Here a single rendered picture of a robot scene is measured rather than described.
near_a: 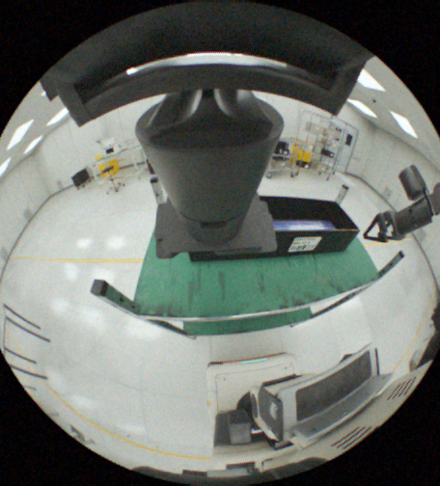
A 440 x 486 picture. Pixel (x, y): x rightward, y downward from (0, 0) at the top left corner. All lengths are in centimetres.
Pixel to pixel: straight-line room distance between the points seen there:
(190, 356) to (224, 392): 44
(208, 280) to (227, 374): 76
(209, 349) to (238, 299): 97
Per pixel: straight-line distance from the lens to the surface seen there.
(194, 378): 134
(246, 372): 104
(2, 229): 899
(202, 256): 39
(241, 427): 64
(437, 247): 734
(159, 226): 17
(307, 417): 34
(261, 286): 38
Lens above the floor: 129
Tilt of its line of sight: 49 degrees down
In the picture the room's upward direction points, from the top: straight up
